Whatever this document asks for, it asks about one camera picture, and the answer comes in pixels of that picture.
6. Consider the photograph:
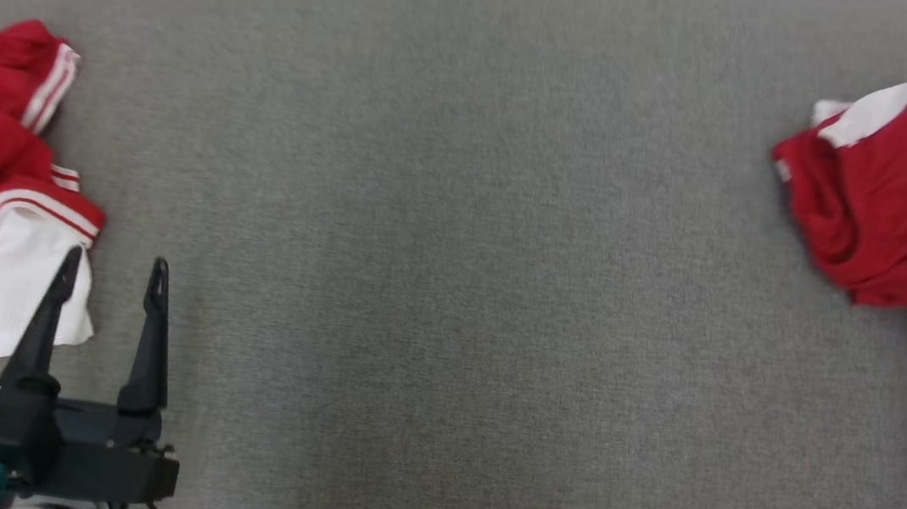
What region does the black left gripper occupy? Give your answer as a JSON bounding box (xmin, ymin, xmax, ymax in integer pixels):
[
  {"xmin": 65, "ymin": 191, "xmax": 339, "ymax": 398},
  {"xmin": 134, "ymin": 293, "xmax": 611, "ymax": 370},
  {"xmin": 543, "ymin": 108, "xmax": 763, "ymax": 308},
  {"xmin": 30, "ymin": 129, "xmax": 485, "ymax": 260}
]
[{"xmin": 0, "ymin": 237, "xmax": 204, "ymax": 509}]

